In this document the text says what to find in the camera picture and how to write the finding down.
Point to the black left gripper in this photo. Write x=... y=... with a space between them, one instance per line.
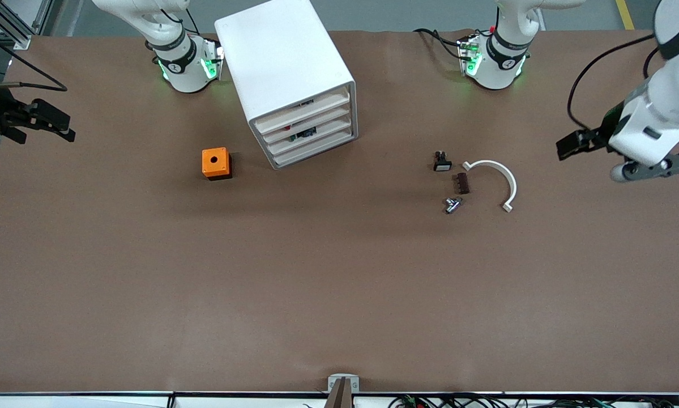
x=606 y=131

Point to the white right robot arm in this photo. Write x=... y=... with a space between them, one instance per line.
x=183 y=62

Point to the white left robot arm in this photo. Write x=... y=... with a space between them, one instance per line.
x=656 y=107

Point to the white drawer cabinet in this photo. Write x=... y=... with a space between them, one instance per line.
x=277 y=56

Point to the white curved plastic clamp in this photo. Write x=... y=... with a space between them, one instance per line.
x=500 y=169

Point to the brown terminal block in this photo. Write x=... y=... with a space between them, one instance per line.
x=461 y=183

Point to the silver metal fitting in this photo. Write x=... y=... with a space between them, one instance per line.
x=452 y=204

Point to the orange box with hole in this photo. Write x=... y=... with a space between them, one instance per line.
x=215 y=163

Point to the small green electronic part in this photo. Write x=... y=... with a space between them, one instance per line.
x=306 y=134

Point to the aluminium frame profile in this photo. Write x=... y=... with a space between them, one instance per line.
x=16 y=31

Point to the grey metal bracket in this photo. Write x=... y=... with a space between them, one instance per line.
x=344 y=378

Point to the brown camera post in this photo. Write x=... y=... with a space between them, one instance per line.
x=339 y=396

